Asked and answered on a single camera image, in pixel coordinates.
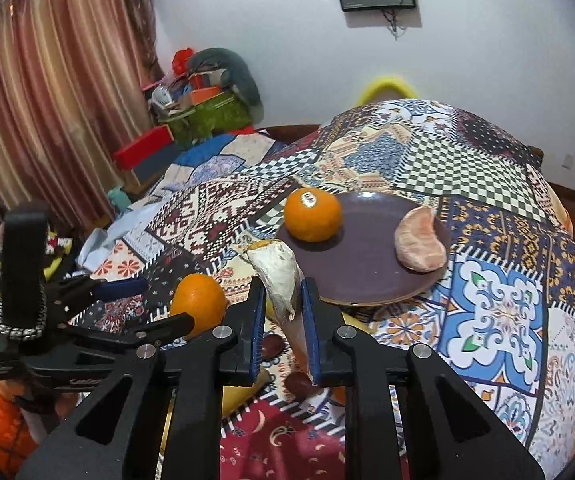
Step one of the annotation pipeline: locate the yellow foam tube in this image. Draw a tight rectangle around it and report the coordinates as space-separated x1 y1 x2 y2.
356 75 415 108

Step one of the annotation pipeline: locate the orange garment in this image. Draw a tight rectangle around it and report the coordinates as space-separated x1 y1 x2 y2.
0 377 36 466

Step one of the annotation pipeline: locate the patchwork printed blanket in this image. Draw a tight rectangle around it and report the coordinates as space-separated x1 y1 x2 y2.
75 97 575 480

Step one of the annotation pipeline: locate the orange with sticker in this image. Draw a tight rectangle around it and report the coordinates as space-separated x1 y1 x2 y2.
284 187 343 243

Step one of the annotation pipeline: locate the dark purple plate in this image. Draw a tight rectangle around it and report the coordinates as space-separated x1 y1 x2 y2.
275 191 453 307

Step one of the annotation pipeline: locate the orange box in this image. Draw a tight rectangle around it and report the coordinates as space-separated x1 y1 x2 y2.
190 86 223 106

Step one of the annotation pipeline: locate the striped brown curtain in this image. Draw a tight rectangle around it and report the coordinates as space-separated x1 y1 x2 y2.
0 0 163 221

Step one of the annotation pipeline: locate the brown chestnut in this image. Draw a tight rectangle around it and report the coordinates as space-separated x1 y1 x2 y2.
260 332 284 360
286 371 313 395

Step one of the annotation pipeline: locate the plain orange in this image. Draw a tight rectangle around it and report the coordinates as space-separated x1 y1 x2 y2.
169 274 228 339

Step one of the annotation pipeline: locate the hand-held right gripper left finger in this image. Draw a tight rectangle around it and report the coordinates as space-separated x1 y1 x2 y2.
15 276 268 480

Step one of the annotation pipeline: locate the peeled pomelo segment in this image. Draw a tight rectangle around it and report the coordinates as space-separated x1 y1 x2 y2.
394 206 447 273

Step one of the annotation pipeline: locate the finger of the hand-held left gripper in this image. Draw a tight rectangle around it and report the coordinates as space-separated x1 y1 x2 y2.
66 312 196 357
44 275 150 322

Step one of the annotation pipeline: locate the wooden bed frame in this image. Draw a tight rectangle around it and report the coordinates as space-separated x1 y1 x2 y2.
255 124 321 142

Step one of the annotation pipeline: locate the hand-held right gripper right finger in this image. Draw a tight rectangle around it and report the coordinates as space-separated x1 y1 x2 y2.
300 277 545 480

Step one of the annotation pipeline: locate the black monitor cable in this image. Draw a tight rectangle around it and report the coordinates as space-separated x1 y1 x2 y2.
382 7 403 38

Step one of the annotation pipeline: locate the grey plush toy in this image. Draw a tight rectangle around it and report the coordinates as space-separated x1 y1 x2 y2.
188 47 262 108

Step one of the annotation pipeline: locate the red box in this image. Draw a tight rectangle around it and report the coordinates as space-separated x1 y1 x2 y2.
114 126 174 171

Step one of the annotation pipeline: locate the colourful knitted cloth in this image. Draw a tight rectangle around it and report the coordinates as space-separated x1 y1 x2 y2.
42 232 74 278

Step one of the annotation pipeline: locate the red plastic bag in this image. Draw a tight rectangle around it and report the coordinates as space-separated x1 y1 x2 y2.
172 49 194 78

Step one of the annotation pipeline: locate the pale blue cloth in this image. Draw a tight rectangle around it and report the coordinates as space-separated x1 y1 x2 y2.
78 200 168 266

